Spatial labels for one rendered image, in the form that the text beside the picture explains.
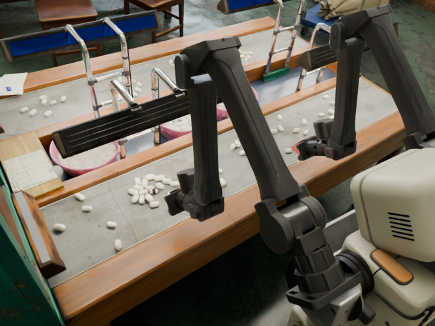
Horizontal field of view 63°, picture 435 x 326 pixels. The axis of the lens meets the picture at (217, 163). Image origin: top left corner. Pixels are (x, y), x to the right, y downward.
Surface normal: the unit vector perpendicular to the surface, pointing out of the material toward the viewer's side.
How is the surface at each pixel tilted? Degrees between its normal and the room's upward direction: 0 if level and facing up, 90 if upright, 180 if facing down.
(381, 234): 90
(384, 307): 90
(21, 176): 0
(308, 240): 37
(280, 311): 0
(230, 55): 32
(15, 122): 0
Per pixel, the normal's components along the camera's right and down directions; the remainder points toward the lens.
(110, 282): 0.09, -0.69
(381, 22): 0.24, -0.19
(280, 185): 0.42, -0.26
